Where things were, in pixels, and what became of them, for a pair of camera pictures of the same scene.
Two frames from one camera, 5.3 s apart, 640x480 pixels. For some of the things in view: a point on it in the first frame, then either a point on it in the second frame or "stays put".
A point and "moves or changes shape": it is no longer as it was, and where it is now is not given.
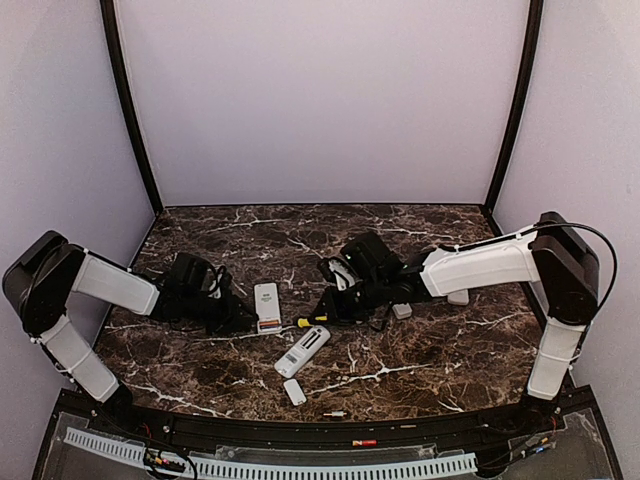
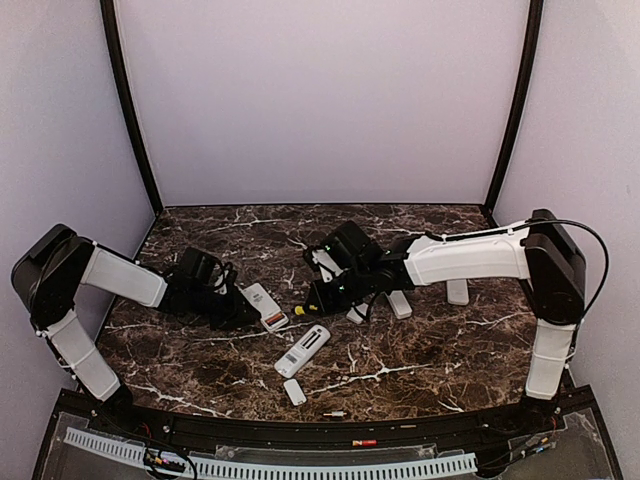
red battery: x=364 y=443 stays put
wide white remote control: x=267 y=306 moves or changes shape
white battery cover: x=295 y=392 stays put
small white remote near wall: x=459 y=297 stays put
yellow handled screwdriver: x=303 y=322 to x=300 y=311
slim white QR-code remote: x=402 y=311 stays put
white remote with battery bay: x=303 y=351 stays put
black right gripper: x=337 y=313 to x=317 y=296
